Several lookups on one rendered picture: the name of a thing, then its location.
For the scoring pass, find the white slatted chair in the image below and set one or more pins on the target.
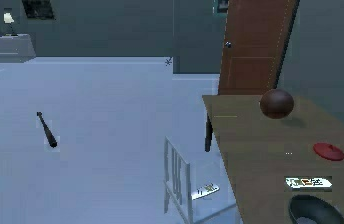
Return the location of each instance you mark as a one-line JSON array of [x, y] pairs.
[[180, 186]]

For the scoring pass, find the white printed flat booklet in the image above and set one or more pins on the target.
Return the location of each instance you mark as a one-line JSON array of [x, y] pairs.
[[206, 191]]

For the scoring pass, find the brown wooden room door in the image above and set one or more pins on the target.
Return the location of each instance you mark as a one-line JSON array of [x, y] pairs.
[[253, 50]]

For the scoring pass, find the dark brown ball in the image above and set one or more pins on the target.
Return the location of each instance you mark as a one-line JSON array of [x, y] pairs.
[[276, 103]]

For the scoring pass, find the brown wooden table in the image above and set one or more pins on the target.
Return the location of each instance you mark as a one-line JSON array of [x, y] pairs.
[[280, 160]]

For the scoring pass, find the black baseball bat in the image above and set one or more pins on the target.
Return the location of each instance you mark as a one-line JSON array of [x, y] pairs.
[[47, 130]]

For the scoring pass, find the white printed flat card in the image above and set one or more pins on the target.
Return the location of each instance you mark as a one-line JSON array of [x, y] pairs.
[[308, 183]]

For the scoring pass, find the red round lid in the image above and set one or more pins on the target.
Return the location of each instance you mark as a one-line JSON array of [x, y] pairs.
[[328, 151]]

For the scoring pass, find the black round pan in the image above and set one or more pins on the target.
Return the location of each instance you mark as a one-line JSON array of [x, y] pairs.
[[313, 210]]

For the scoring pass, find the grey chest of drawers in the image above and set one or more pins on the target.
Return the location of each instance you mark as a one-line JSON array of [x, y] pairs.
[[10, 48]]

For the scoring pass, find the white table lamp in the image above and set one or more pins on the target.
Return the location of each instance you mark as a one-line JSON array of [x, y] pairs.
[[8, 18]]

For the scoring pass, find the small framed wall picture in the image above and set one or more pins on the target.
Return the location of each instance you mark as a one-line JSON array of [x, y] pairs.
[[222, 6]]

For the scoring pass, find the dark framed wall picture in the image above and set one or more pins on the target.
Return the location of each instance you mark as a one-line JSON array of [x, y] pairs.
[[38, 9]]

